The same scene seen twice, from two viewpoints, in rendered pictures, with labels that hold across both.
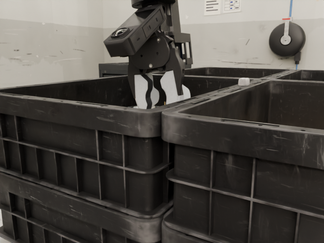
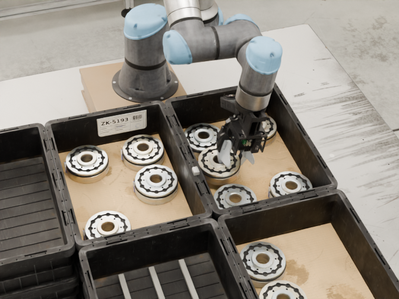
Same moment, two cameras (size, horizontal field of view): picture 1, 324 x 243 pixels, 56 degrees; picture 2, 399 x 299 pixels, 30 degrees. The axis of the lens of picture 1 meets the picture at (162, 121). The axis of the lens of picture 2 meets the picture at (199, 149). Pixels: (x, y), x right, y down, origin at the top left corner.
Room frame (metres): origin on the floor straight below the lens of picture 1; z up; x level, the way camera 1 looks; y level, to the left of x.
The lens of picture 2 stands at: (1.22, -1.04, 2.15)
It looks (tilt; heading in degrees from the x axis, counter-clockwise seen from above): 44 degrees down; 128
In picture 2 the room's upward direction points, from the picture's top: 3 degrees clockwise
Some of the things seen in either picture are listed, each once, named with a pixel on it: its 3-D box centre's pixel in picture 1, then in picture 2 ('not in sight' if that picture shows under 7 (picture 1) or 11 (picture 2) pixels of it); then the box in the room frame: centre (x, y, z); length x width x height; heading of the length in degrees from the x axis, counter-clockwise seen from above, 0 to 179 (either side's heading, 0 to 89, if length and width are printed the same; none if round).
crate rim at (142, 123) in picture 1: (142, 91); (246, 144); (0.51, 0.03, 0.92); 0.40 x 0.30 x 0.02; 149
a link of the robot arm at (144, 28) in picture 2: not in sight; (148, 32); (0.07, 0.16, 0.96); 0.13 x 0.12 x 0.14; 57
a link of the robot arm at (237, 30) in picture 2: not in sight; (237, 40); (0.44, 0.07, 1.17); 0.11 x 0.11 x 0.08; 57
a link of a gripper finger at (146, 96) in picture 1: (151, 99); (248, 155); (0.53, 0.02, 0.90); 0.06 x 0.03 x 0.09; 149
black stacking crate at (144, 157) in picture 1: (143, 120); (244, 159); (0.51, 0.03, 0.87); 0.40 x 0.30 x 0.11; 149
